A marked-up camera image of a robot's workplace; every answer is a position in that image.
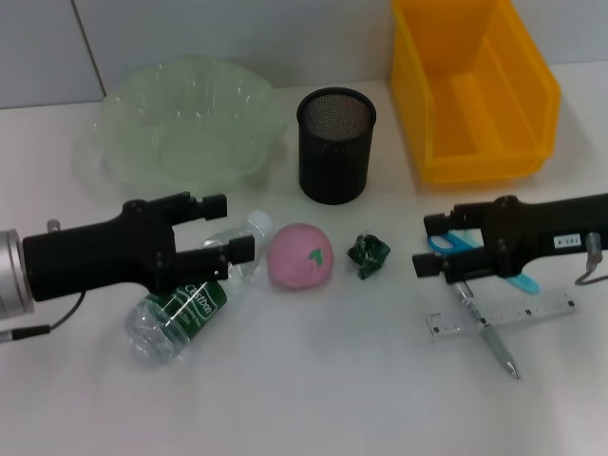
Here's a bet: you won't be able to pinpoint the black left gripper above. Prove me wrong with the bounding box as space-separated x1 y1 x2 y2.
22 191 257 303

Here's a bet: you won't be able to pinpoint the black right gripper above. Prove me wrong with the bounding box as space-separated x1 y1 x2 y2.
411 192 608 286

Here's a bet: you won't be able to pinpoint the blue scissors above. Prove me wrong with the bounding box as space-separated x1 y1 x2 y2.
427 228 542 295

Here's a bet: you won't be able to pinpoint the green plastic wrapper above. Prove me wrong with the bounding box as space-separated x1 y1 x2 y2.
345 231 391 282

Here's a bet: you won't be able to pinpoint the pink toy peach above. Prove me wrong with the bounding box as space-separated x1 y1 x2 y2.
265 222 334 290

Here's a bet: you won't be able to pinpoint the clear green-label water bottle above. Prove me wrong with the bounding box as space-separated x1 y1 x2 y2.
123 210 275 367

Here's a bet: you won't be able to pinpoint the pale green glass fruit bowl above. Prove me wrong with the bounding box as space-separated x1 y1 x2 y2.
71 55 290 187

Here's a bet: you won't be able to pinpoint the black mesh pen holder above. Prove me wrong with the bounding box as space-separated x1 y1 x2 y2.
295 86 378 206

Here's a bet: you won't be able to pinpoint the silver clear ballpoint pen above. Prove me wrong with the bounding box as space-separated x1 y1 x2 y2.
450 279 522 381

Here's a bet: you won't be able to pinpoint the transparent plastic ruler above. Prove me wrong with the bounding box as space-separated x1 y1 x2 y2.
425 288 580 344

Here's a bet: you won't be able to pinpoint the yellow plastic storage bin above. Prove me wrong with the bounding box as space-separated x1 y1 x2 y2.
389 0 562 185

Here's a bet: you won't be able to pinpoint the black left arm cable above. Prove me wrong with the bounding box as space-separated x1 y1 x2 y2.
0 290 87 344

